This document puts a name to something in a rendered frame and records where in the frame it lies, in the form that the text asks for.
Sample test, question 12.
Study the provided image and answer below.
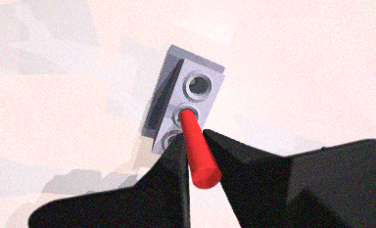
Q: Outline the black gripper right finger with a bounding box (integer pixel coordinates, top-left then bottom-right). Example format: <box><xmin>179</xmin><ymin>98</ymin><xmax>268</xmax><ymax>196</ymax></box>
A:
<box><xmin>203</xmin><ymin>128</ymin><xmax>376</xmax><ymax>228</ymax></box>

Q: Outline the red peg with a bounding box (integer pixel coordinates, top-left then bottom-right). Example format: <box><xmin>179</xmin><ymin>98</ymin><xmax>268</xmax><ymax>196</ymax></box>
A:
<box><xmin>180</xmin><ymin>110</ymin><xmax>221</xmax><ymax>190</ymax></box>

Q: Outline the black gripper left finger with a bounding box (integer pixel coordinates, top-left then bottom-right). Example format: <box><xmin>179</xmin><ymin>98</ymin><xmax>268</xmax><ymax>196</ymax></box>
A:
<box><xmin>27</xmin><ymin>133</ymin><xmax>191</xmax><ymax>228</ymax></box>

